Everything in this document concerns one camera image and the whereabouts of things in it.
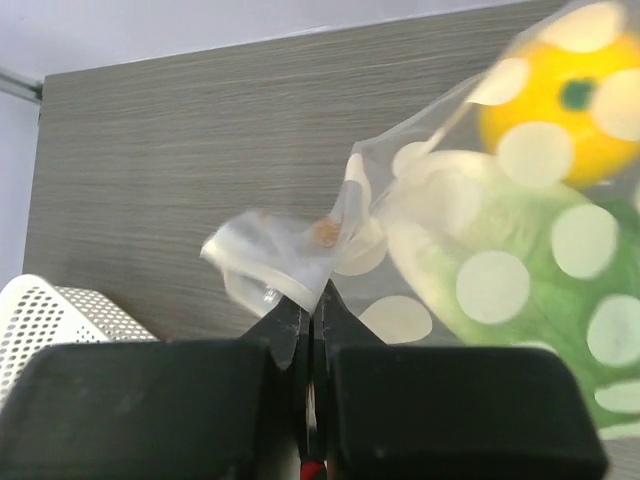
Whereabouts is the fake orange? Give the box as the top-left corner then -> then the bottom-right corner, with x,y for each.
478,33 -> 639,188

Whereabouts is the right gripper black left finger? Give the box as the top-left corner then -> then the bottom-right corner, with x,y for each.
1,299 -> 310,479

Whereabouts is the white perforated plastic basket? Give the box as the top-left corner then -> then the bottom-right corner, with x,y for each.
0,274 -> 156,402

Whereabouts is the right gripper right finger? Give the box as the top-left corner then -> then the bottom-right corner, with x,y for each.
309,284 -> 609,479

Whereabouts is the left aluminium frame post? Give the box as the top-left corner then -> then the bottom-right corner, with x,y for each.
0,67 -> 43,104

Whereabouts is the clear zip top bag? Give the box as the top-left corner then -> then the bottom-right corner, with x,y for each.
201,1 -> 639,440

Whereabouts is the fake green cabbage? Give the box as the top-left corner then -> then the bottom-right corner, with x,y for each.
378,150 -> 639,440

